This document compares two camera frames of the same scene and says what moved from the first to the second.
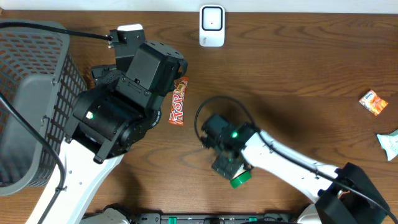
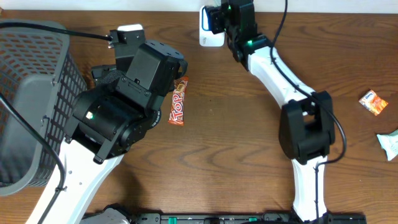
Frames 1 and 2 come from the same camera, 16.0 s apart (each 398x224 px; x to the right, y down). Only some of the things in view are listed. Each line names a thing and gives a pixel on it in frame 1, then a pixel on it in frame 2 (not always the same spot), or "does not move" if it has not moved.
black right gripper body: x=221 y=163 -> x=219 y=18
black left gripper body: x=102 y=74 does not move
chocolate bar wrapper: x=176 y=114 does not move
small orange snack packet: x=373 y=102 does not move
